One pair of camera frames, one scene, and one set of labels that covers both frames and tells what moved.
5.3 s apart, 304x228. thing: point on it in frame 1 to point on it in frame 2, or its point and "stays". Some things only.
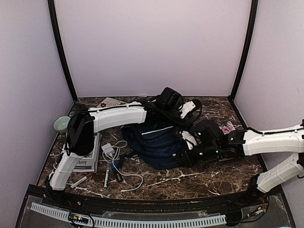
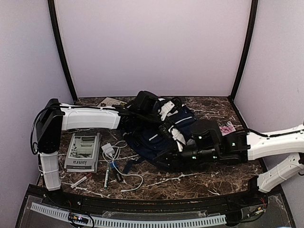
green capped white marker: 106,178 stays
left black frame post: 52,9 stays
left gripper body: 179,126 to 167,123
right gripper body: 193,161 to 179,165
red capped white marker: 76,183 stays
